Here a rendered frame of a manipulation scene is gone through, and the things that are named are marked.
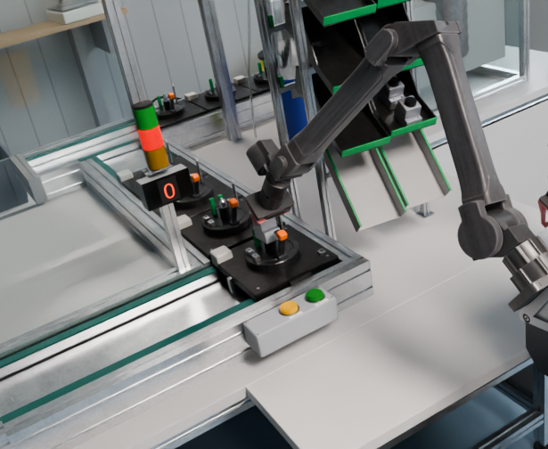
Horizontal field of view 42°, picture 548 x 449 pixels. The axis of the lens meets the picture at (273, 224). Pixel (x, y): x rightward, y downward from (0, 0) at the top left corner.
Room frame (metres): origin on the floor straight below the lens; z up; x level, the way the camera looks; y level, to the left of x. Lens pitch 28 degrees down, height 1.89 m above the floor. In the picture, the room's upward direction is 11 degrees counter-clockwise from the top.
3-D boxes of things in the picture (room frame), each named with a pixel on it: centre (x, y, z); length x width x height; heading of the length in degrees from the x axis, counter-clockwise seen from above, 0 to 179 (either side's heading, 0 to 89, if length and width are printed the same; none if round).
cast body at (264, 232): (1.58, 0.02, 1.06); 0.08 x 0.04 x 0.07; 25
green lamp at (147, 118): (1.60, 0.24, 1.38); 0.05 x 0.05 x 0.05
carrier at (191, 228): (1.80, 0.13, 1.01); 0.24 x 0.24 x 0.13; 25
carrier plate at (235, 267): (1.57, 0.02, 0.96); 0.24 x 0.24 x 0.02; 25
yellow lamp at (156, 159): (1.60, 0.24, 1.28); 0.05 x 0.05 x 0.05
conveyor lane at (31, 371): (1.47, 0.30, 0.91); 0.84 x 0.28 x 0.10; 115
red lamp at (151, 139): (1.60, 0.24, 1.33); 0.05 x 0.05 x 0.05
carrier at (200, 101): (3.01, 0.12, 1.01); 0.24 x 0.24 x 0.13; 25
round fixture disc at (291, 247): (1.57, 0.02, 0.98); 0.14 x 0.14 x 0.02
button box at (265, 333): (1.34, 0.00, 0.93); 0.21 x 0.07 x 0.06; 115
